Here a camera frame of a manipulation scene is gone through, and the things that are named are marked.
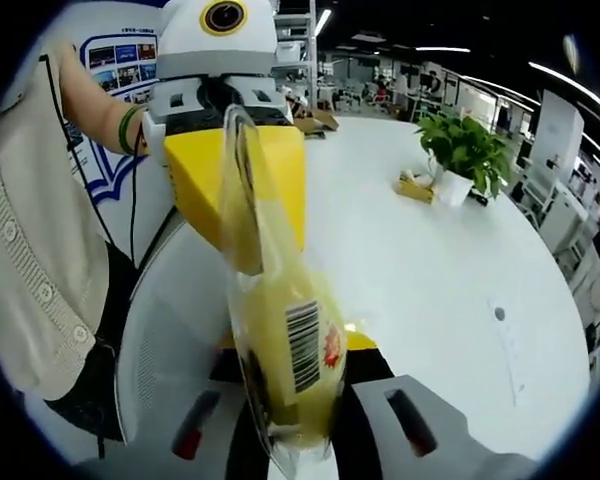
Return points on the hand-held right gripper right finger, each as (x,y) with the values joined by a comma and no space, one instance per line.
(380,435)

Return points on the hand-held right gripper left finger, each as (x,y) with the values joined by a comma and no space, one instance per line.
(215,425)

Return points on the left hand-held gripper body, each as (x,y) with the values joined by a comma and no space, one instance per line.
(215,55)

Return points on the round yellow silicone block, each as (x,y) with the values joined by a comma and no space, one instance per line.
(275,310)

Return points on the brown cardboard box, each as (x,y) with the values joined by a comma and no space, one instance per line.
(322,119)

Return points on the green wrist band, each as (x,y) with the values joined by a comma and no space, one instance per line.
(126,131)

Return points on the metal storage shelf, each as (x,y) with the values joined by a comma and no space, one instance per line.
(300,50)

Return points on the ceiling light strip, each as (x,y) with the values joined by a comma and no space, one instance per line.
(567,85)
(322,20)
(442,49)

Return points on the person's black garment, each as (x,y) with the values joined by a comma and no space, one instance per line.
(90,390)

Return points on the yellow tissue box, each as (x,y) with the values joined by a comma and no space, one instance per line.
(415,189)

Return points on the person in beige cardigan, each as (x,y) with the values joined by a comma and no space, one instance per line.
(30,240)

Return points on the green potted plant white pot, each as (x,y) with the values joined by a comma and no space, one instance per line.
(467,145)

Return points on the small black object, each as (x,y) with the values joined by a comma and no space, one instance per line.
(480,199)

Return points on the white cabinet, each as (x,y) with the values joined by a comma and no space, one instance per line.
(560,205)

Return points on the blue white wall poster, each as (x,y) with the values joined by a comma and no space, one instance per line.
(125,65)

